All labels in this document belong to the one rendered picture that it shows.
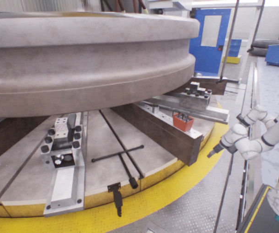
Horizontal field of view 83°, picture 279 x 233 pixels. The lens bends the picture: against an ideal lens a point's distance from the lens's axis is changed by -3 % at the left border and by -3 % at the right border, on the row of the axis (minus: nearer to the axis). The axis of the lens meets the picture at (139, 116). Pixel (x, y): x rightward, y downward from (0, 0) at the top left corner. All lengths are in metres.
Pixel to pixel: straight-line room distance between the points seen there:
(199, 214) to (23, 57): 2.29
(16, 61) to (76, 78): 0.56
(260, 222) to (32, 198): 1.92
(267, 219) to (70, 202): 1.58
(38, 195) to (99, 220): 0.62
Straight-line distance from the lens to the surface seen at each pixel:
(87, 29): 1.66
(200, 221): 1.94
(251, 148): 1.16
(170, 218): 1.89
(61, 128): 1.74
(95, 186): 1.73
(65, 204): 1.59
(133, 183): 1.64
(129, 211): 1.90
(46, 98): 1.81
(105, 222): 1.88
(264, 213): 1.82
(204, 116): 2.86
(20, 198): 1.92
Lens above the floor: 1.63
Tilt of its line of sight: 29 degrees down
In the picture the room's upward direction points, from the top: straight up
